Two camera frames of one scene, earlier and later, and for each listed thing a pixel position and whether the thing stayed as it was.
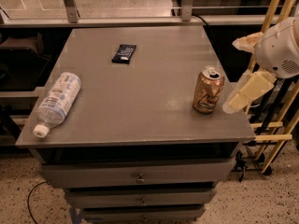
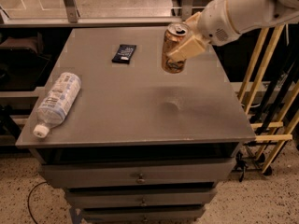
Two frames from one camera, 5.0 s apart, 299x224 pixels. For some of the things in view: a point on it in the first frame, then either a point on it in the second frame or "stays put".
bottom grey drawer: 141,216 stays put
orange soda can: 208,89 → 175,34
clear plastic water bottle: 57,102 stays put
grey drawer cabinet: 139,125 stays put
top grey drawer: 135,173 stays put
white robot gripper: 277,51 → 214,21
